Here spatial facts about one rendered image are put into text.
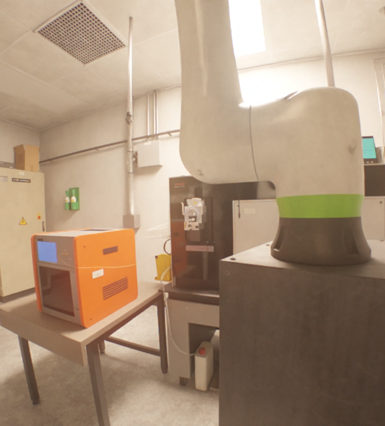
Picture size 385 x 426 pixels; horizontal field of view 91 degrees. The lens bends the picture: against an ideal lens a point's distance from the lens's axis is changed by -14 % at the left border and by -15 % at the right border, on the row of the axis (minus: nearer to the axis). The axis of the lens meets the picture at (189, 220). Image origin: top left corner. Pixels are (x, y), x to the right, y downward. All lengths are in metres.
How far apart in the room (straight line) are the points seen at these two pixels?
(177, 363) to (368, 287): 1.46
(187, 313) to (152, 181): 1.84
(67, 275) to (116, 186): 2.17
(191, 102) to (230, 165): 0.12
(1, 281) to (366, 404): 3.84
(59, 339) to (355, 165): 1.15
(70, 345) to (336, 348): 0.99
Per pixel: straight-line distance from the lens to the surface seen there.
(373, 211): 1.33
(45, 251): 1.22
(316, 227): 0.32
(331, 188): 0.32
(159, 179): 2.75
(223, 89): 0.38
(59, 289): 1.19
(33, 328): 1.32
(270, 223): 1.24
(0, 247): 3.80
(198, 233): 1.25
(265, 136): 0.33
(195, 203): 1.25
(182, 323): 1.46
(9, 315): 1.51
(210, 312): 1.35
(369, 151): 1.42
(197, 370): 1.69
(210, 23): 0.44
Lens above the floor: 1.22
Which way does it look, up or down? 2 degrees down
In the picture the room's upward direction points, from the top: 2 degrees counter-clockwise
